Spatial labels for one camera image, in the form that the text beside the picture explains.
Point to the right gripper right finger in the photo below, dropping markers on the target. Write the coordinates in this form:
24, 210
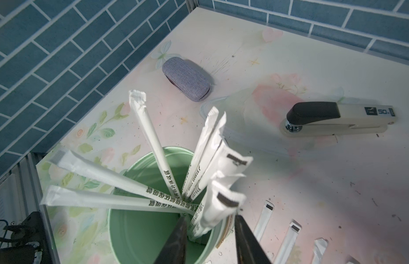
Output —
248, 249

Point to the green cylindrical cup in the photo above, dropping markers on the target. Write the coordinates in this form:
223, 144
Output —
137, 237

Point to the wrapped straws in cup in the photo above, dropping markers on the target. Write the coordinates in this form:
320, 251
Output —
90, 184

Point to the clear plastic lid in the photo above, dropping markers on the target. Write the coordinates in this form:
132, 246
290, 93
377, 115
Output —
247, 125

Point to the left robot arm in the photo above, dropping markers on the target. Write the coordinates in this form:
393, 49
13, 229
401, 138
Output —
27, 244

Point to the purple fabric glasses case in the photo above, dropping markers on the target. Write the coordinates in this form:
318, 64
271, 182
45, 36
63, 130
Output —
187, 78

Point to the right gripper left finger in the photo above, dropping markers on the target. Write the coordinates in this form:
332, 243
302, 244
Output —
174, 250

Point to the straw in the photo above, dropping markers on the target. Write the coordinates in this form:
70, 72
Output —
351, 260
263, 220
288, 243
320, 246

